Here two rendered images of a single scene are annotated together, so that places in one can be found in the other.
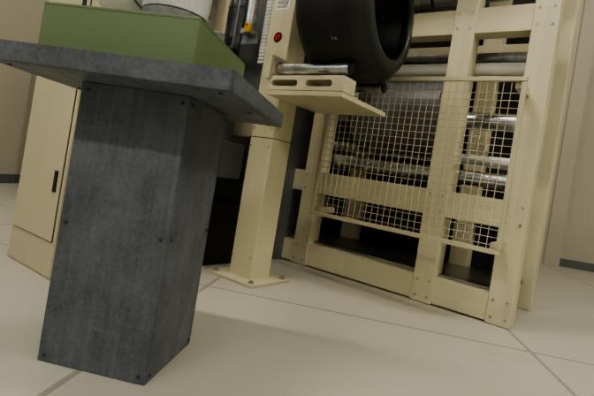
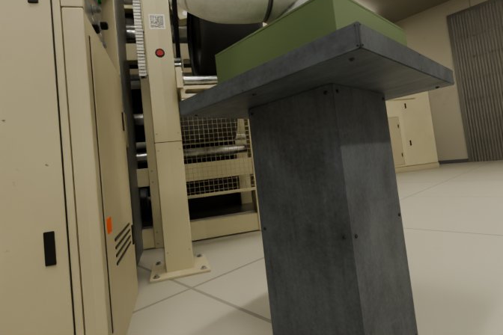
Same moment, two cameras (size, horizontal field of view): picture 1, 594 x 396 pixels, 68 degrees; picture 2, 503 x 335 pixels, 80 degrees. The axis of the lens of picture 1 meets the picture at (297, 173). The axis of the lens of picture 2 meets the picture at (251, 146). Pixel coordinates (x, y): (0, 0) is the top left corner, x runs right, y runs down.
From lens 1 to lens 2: 128 cm
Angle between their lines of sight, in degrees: 52
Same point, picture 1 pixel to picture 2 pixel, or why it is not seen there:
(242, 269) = (183, 262)
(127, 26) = (381, 29)
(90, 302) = (385, 302)
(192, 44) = not seen: hidden behind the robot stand
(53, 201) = (55, 278)
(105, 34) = not seen: hidden behind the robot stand
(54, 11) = (340, 1)
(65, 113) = (40, 144)
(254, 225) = (184, 220)
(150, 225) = (393, 206)
